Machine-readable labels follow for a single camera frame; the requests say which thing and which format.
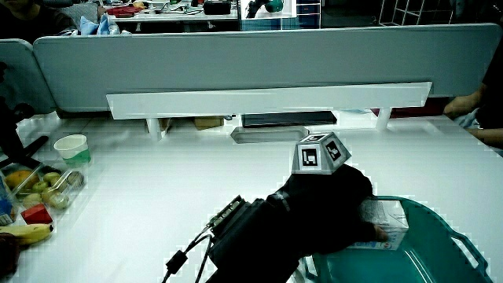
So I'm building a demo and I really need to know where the person's right hand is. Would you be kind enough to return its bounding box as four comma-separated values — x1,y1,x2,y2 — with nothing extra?
270,131,389,257

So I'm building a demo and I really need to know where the white milk carton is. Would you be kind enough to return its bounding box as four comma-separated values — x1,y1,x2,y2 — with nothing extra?
347,198,410,252

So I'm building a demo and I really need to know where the teal plastic basket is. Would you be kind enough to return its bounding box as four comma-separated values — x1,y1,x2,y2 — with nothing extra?
302,195,494,283

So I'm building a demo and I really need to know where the black flat keyboard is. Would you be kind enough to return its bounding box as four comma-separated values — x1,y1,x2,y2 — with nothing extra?
240,111,338,129

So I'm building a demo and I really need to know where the white desk shelf riser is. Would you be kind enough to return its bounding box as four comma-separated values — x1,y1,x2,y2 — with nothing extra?
105,81,433,142

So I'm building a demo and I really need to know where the brown cardboard box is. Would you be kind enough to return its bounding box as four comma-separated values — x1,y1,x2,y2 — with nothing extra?
193,116,226,131

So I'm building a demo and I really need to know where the large grey desk divider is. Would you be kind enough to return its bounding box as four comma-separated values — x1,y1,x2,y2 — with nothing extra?
32,23,502,113

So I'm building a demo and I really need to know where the blue drawer unit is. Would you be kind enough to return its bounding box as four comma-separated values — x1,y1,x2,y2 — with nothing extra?
296,0,323,30

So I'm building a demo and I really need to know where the white box with green drill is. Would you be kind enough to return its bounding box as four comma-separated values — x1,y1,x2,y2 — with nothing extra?
239,0,298,21

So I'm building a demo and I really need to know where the black bag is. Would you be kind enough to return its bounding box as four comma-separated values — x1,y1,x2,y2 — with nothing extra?
202,0,233,17

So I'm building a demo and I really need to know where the white background table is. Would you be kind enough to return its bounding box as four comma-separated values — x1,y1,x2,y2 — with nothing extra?
108,6,240,24

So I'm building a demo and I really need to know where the white green paper cup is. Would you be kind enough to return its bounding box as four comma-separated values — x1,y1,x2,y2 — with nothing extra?
53,134,93,168

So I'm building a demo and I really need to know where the clear plastic fruit container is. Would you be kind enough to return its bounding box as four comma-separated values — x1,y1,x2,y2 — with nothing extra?
0,162,86,215

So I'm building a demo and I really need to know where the pile of small green fruits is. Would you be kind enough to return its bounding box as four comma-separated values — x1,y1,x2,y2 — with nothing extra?
21,170,86,211

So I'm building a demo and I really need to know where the red cloth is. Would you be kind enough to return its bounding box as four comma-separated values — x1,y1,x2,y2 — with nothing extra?
105,4,137,19

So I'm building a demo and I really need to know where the red block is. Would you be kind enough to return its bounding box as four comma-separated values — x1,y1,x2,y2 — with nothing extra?
20,203,54,226

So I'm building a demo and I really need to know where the blue cloth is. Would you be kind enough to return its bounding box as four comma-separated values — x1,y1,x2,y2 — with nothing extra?
79,13,121,37

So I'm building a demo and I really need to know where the yellow banana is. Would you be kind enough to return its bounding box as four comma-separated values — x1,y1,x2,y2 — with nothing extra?
0,222,55,247

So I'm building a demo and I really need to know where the orange fruit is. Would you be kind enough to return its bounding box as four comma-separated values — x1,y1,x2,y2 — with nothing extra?
4,169,41,190

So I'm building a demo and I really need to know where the blue white carton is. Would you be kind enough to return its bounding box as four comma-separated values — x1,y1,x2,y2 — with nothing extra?
0,175,17,227

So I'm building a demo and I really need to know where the dark red fruit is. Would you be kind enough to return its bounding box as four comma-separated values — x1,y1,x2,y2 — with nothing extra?
0,232,21,277

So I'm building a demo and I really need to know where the small grey desk divider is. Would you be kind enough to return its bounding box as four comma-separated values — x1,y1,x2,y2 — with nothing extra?
0,38,57,116

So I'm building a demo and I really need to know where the black glove cable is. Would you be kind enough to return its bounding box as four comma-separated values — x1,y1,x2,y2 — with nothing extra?
160,226,215,283

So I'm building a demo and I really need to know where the white wire rack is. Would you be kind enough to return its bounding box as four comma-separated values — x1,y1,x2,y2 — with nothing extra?
378,0,453,27

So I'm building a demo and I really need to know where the black camera tripod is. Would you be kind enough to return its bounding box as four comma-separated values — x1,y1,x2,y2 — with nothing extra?
0,61,50,171

